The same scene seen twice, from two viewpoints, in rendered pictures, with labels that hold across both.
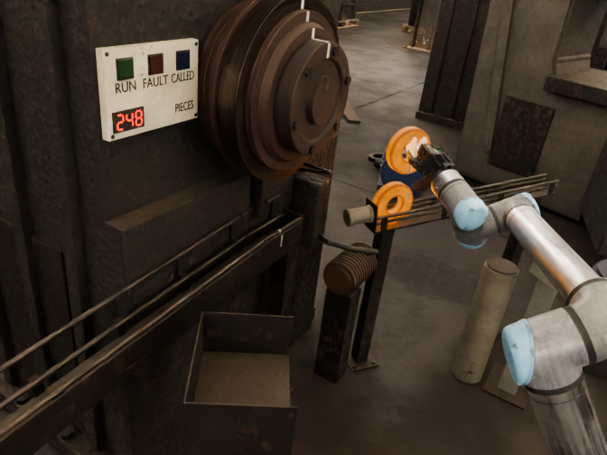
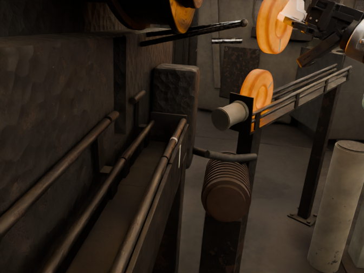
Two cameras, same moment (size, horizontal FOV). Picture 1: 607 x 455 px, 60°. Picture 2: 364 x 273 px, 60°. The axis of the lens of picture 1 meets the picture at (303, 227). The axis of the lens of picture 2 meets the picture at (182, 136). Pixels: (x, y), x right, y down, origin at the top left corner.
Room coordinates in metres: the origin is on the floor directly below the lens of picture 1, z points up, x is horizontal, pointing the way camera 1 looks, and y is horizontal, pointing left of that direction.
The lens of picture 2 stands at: (0.88, 0.24, 0.90)
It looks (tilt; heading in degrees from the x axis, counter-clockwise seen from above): 20 degrees down; 338
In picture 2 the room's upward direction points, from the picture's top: 4 degrees clockwise
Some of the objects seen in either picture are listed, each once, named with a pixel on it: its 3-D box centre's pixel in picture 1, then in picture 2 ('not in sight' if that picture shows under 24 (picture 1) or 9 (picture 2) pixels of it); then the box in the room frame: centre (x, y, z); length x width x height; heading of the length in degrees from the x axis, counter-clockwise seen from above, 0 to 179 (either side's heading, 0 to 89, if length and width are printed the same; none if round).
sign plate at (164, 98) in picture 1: (153, 87); not in sight; (1.11, 0.35, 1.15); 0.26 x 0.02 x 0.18; 151
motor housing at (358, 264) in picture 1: (343, 313); (219, 241); (1.57, -0.19, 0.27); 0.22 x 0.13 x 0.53; 151
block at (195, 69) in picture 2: (308, 209); (173, 116); (1.56, -0.01, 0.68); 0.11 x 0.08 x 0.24; 61
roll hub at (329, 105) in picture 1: (315, 99); not in sight; (1.30, 0.01, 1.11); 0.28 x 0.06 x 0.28; 151
